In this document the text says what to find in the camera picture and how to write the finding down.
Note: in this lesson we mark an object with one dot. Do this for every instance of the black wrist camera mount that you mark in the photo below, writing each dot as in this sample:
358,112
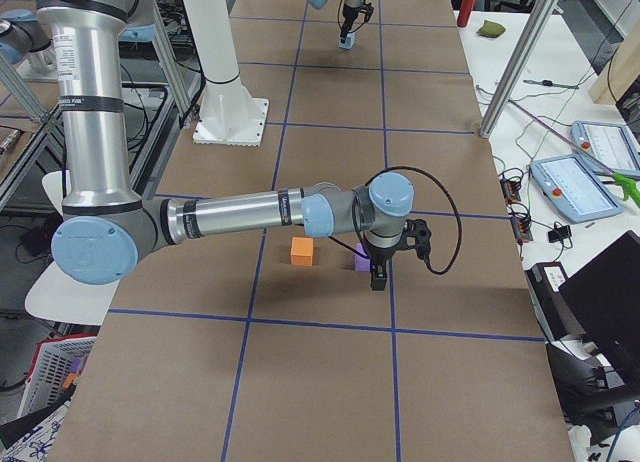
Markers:
366,9

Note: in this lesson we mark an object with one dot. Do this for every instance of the blue teach pendant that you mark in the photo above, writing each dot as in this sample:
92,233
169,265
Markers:
573,189
612,144

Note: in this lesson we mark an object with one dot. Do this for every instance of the light blue foam block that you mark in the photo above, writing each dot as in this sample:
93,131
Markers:
347,41

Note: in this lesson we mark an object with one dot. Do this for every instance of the white plastic basket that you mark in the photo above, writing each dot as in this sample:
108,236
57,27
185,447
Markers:
50,366

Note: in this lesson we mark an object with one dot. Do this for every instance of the white pedestal column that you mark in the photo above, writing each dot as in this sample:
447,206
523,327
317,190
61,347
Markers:
228,114

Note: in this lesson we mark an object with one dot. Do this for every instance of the far blue teach pendant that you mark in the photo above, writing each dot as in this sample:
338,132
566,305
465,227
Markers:
612,144

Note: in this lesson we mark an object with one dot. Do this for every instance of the orange foam block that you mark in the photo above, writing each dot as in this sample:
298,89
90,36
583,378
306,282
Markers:
302,251

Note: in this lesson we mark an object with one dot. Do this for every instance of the near blue teach pendant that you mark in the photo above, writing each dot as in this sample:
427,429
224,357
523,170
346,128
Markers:
573,189

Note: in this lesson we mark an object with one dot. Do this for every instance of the aluminium frame post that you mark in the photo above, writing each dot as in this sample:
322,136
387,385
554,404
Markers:
537,20

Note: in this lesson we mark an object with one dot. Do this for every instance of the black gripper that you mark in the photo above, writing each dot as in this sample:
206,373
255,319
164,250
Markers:
378,257
347,13

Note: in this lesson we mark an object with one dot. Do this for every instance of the red cylinder bottle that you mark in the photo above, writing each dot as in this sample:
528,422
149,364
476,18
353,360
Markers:
465,11

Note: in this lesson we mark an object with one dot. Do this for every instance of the purple foam block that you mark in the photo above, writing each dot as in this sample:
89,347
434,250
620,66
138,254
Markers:
361,261

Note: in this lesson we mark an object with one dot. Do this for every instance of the green band smartwatch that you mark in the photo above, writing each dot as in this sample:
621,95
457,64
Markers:
550,83

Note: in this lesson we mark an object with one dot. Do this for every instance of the metal reacher grabber tool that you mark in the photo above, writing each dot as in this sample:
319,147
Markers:
628,185

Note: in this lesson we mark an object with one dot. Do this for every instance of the black laptop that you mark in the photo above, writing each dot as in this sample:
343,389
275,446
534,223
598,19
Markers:
604,297

